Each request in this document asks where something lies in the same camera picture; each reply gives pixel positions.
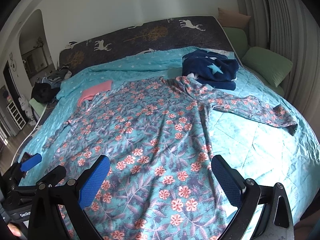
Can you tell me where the floral teal long-sleeve garment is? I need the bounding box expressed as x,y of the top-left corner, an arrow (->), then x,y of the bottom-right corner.
44,76 -> 297,239

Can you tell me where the green cushion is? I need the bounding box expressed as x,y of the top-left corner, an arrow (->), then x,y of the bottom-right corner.
223,27 -> 249,59

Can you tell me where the grey striped clothes pile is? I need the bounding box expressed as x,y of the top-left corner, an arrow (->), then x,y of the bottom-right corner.
39,65 -> 72,88

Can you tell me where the person's left hand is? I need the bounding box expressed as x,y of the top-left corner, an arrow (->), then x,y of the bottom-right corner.
8,223 -> 22,237

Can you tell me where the black clothes pile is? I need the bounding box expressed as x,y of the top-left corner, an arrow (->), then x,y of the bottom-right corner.
31,83 -> 60,104

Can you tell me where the white small rack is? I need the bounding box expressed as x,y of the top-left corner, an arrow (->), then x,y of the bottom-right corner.
7,101 -> 26,131

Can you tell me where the grey pleated curtain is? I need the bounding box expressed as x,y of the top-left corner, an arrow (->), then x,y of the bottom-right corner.
232,0 -> 320,120

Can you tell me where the pink folded cloth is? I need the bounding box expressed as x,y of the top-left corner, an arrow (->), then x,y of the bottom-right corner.
77,80 -> 112,107

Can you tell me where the navy star fleece blanket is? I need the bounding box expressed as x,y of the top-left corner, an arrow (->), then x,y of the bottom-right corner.
182,49 -> 239,90

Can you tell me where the pink pillow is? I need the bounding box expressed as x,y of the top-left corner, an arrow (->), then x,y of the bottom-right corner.
217,8 -> 251,29

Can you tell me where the smartphone on bed edge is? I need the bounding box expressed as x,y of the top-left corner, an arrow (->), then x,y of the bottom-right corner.
20,152 -> 32,164

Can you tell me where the green pillow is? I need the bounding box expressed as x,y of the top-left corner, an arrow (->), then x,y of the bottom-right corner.
241,47 -> 293,87

